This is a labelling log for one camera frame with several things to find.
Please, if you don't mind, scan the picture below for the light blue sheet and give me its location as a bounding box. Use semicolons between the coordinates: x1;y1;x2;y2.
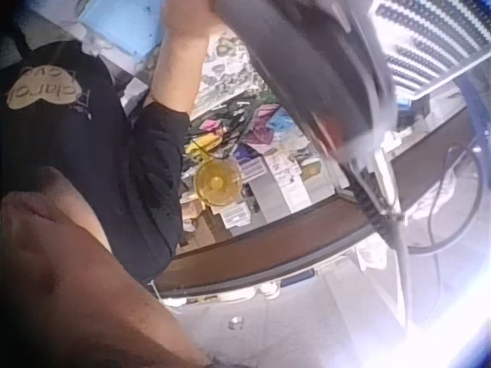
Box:
75;0;164;59

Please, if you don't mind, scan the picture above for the heap of colourful papers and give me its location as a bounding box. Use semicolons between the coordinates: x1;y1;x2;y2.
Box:
179;33;348;233

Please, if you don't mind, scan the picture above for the small yellow fan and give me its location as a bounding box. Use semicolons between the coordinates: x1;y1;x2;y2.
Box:
193;158;244;211

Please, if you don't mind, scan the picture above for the blue curved frame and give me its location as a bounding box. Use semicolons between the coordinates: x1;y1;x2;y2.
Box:
455;71;491;141

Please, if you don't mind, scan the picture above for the white shoe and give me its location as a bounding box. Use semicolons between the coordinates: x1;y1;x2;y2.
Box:
259;281;284;301

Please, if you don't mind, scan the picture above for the white cloth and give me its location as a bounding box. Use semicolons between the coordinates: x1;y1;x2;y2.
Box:
405;167;463;228

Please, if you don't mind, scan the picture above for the black cable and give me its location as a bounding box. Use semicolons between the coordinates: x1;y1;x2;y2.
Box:
405;143;486;255

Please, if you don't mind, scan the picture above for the brown wooden table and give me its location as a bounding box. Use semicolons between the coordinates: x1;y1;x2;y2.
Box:
152;107;479;299

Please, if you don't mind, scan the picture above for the white LED light panel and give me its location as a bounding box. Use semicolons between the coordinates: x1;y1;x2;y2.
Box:
368;0;491;97

